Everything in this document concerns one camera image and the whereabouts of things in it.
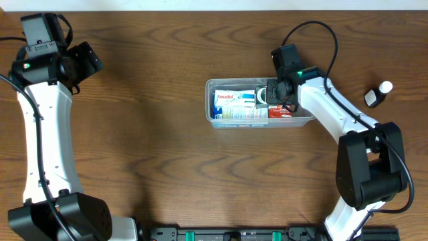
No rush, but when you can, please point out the dark green round-label box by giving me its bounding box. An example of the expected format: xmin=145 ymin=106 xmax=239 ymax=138
xmin=255 ymin=86 xmax=268 ymax=108

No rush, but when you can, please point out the white Panadol box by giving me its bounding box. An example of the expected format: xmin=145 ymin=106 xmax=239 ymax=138
xmin=213 ymin=90 xmax=255 ymax=107

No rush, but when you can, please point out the red medicine box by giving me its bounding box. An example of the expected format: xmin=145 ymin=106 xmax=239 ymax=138
xmin=268 ymin=104 xmax=292 ymax=118

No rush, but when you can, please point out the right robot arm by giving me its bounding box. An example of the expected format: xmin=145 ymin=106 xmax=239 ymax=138
xmin=265 ymin=45 xmax=411 ymax=240

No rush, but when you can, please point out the clear plastic container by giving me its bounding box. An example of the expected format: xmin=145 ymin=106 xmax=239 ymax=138
xmin=205 ymin=78 xmax=316 ymax=128

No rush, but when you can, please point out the dark bottle white cap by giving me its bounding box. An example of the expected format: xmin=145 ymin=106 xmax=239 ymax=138
xmin=364 ymin=81 xmax=393 ymax=108

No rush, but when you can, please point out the blue KoolFever box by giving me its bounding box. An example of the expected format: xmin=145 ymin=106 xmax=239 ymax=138
xmin=208 ymin=91 xmax=268 ymax=129

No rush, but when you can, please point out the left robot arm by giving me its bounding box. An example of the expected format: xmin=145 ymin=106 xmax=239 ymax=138
xmin=5 ymin=13 xmax=138 ymax=240

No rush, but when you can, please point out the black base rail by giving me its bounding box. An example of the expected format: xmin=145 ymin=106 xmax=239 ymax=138
xmin=143 ymin=226 xmax=401 ymax=241

